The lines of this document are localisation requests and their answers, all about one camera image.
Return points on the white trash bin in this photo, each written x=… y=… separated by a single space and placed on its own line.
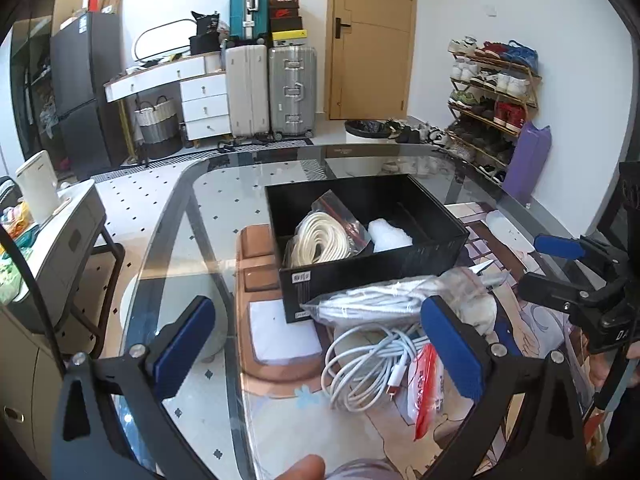
x=365 y=130

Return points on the dark grey fridge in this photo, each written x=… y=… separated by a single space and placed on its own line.
x=85 y=85

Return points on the red and white packet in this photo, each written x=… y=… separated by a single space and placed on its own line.
x=425 y=400

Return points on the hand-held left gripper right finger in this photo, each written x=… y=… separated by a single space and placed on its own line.
x=452 y=347

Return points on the brown padded seat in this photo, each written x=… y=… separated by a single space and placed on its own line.
x=255 y=255

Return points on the black storage box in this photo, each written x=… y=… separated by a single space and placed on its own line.
x=415 y=255

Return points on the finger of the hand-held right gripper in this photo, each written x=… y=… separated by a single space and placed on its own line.
x=557 y=247
x=555 y=292

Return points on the white electric kettle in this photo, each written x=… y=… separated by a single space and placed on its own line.
x=37 y=185

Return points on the beige cabinet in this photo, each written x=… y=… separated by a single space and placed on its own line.
x=25 y=400

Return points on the black shoe box red logo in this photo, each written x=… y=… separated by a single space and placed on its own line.
x=285 y=13

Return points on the glass door wardrobe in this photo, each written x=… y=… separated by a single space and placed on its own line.
x=30 y=85

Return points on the gold metal shoe rack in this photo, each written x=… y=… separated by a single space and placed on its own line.
x=530 y=79

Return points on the purple yoga mat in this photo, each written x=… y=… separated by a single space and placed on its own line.
x=525 y=165

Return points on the white foam piece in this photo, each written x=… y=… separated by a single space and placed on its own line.
x=390 y=235

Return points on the oval mirror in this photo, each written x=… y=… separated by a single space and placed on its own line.
x=165 y=40

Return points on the grey side table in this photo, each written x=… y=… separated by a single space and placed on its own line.
x=65 y=240

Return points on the yellow and black shoe box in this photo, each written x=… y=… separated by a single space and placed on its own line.
x=289 y=38

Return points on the collection of racked shoes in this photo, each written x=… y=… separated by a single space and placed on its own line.
x=500 y=110

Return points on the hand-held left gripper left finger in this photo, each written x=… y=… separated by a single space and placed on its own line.
x=182 y=347

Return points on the printed table mat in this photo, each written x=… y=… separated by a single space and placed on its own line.
x=525 y=360

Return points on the silver suitcase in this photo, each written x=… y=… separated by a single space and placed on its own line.
x=292 y=90

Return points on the pile of colourful snack bags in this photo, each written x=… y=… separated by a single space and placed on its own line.
x=15 y=240

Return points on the woven laundry basket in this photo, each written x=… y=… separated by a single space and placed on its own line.
x=157 y=127

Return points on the white dressing table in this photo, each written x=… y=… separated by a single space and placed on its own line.
x=200 y=90

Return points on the white plush toy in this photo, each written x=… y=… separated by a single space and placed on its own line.
x=475 y=305

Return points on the person's right hand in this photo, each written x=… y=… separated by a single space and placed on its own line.
x=607 y=370

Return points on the black bag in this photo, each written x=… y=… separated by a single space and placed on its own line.
x=205 y=35

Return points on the teal suitcase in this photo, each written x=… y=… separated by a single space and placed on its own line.
x=247 y=5

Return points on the pile of loose slippers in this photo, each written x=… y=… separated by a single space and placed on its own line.
x=415 y=132

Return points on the white suitcase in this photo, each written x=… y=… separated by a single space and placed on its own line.
x=247 y=90

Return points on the wooden door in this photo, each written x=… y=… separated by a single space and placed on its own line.
x=375 y=60

